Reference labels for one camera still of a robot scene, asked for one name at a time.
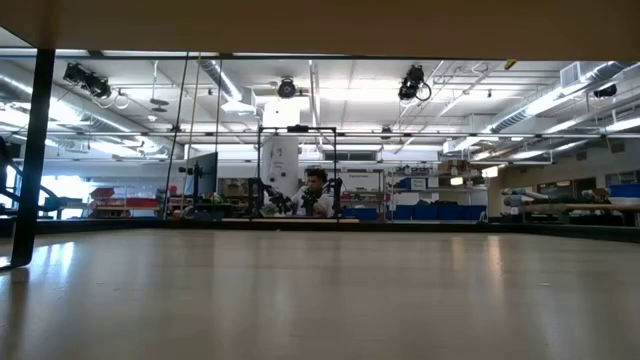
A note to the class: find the black ceiling device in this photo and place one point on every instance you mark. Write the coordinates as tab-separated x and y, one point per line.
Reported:
605	91

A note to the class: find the black hanging camera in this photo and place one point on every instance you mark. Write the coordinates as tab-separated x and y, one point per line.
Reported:
412	82

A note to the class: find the blue storage bin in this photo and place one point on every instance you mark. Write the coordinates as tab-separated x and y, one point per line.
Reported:
427	212
404	212
625	191
360	214
475	212
451	212

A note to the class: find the blue white box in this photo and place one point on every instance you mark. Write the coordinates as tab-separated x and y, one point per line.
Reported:
407	184

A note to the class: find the person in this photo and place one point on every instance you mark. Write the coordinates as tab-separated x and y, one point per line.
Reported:
315	180

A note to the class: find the silver ventilation duct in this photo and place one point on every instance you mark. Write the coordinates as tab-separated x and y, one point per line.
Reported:
550	100

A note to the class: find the gray rolled tube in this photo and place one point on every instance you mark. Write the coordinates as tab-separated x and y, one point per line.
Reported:
525	201
522	192

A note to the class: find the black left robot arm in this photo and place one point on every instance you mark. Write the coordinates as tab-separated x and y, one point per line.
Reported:
4	165

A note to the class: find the black table rig frame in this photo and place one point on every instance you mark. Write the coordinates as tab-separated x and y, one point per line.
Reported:
400	226

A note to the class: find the wooden workbench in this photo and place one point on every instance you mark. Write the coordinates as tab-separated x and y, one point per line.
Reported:
590	206

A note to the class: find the neighbouring station robot arm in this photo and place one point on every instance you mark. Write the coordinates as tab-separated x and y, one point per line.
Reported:
272	192
337	192

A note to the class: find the red storage rack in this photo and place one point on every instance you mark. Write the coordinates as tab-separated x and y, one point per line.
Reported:
135	202

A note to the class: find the yellow clip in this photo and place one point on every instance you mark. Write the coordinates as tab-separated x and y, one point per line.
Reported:
510	64

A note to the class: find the thin black workstation frame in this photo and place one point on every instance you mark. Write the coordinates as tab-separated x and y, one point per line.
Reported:
298	128

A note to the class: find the round black ceiling fixture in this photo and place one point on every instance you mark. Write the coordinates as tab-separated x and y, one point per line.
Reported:
286	88

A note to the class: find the wooden shelf board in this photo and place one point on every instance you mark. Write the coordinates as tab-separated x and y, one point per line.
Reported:
320	25

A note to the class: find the whiteboard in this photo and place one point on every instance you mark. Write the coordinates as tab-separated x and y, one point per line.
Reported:
360	181

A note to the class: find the black shelf side frame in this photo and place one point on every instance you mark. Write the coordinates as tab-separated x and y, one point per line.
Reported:
35	150

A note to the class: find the black ceiling camera mount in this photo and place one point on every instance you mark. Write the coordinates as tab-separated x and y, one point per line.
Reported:
87	80

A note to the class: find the black monitor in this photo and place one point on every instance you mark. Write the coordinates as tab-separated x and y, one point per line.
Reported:
205	175

